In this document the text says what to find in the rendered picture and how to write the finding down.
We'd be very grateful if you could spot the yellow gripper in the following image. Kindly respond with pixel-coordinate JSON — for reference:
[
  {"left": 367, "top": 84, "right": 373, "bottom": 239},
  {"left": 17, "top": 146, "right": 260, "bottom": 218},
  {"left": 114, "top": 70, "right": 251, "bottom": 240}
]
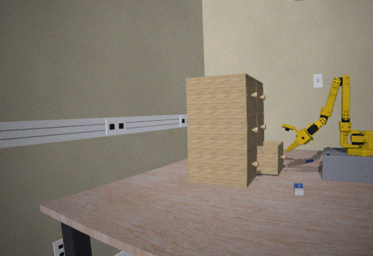
[{"left": 282, "top": 124, "right": 313, "bottom": 152}]

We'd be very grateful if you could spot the white and blue eraser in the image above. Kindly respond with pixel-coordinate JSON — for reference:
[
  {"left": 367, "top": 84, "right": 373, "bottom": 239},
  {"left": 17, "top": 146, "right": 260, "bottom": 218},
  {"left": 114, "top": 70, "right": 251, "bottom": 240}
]
[{"left": 294, "top": 183, "right": 304, "bottom": 196}]

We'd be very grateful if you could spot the wooden chest of drawers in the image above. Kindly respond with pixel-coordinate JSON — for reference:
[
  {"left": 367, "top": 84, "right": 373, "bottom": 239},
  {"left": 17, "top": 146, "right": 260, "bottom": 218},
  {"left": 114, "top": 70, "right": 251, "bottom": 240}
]
[{"left": 186, "top": 73, "right": 264, "bottom": 188}]

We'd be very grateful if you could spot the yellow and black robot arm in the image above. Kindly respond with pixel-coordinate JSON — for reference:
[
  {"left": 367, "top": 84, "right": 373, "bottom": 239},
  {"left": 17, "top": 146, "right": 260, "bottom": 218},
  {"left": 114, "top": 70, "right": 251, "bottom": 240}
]
[{"left": 305, "top": 75, "right": 373, "bottom": 156}]

